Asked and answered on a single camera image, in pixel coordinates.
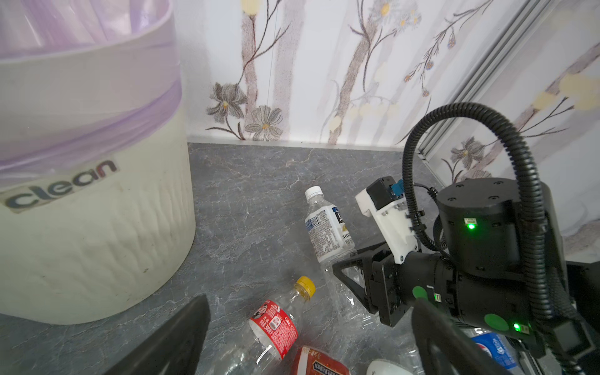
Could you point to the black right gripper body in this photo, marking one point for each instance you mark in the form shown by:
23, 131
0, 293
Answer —
393, 288

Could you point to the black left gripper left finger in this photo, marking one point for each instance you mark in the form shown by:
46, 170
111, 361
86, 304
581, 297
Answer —
175, 348

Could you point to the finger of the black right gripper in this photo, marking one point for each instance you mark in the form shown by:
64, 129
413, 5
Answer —
359, 274

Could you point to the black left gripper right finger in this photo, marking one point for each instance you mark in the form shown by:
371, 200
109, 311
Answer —
445, 349

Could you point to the blue label Pepsi bottle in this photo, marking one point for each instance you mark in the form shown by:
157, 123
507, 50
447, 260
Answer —
491, 344

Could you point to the small bottle yellow cap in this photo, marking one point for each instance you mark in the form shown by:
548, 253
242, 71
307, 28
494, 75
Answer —
268, 335

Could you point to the yellow tea bottle red label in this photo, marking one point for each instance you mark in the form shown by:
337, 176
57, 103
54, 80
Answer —
311, 361

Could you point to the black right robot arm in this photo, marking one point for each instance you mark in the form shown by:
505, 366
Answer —
494, 261

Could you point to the cream plastic trash bin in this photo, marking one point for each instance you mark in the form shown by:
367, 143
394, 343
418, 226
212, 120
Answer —
93, 241

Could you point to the purple plastic bin liner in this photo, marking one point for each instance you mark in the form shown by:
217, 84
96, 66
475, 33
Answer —
81, 80

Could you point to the clear bottle white yellow label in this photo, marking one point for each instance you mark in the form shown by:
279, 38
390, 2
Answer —
385, 367

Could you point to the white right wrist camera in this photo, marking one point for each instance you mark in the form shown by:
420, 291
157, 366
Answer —
385, 202

